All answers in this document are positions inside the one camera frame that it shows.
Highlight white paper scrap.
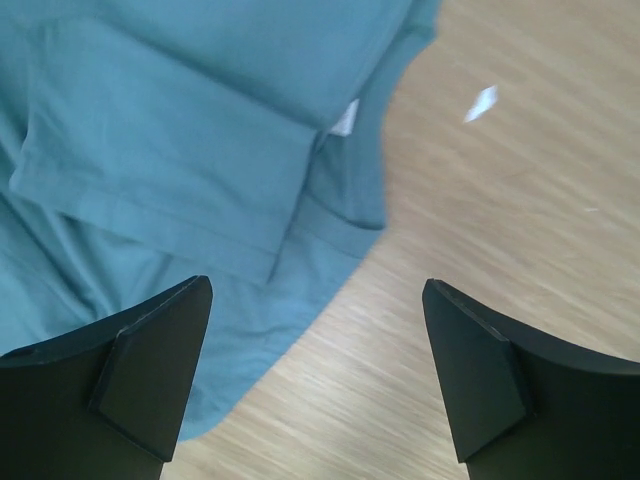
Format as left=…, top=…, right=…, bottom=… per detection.
left=463, top=85, right=498, bottom=123

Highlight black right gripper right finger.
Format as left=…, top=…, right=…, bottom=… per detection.
left=422, top=279, right=639, bottom=479

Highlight blue-grey t shirt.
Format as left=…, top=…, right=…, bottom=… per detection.
left=1, top=1, right=440, bottom=440

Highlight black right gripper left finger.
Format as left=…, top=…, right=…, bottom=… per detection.
left=1, top=276, right=212, bottom=479

